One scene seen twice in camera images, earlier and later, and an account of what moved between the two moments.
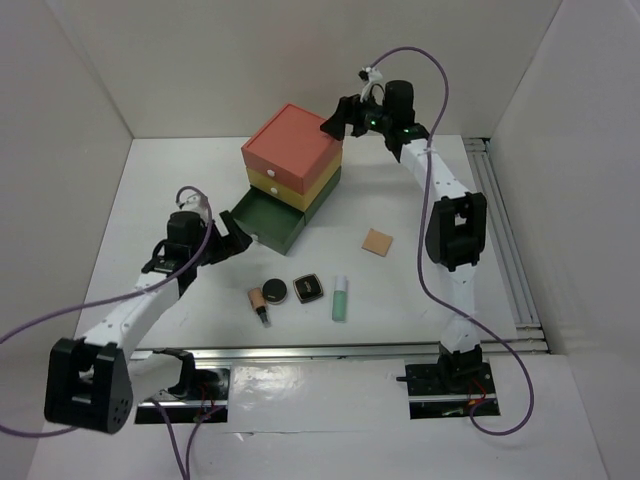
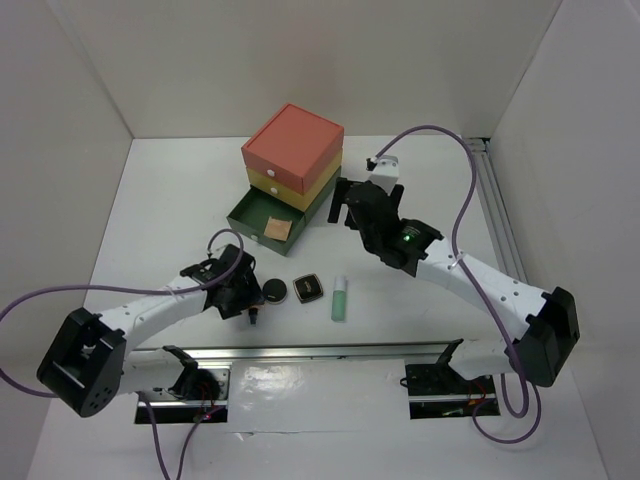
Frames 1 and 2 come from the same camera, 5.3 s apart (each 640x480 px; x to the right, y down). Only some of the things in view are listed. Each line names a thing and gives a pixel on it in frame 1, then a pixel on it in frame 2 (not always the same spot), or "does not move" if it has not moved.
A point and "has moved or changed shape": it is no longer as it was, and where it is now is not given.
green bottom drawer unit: (275, 224) does not move
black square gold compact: (307, 288) does not move
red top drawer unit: (292, 147) does not move
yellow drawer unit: (291, 197) does not move
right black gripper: (350, 111) to (339, 199)
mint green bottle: (340, 299) does not move
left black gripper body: (216, 244) to (242, 294)
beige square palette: (377, 242) has moved or changed shape
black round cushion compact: (274, 291) does not move
